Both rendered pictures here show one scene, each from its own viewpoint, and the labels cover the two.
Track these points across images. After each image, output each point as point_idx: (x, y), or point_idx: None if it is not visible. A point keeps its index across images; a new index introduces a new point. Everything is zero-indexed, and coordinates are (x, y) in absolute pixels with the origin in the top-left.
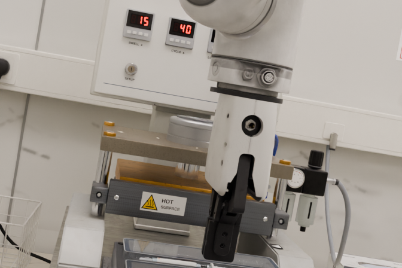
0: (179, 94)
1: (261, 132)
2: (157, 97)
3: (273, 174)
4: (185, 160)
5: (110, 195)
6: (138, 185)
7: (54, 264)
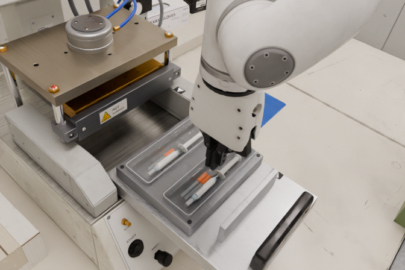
0: None
1: (261, 110)
2: None
3: (167, 49)
4: (116, 75)
5: (79, 130)
6: (94, 112)
7: (55, 185)
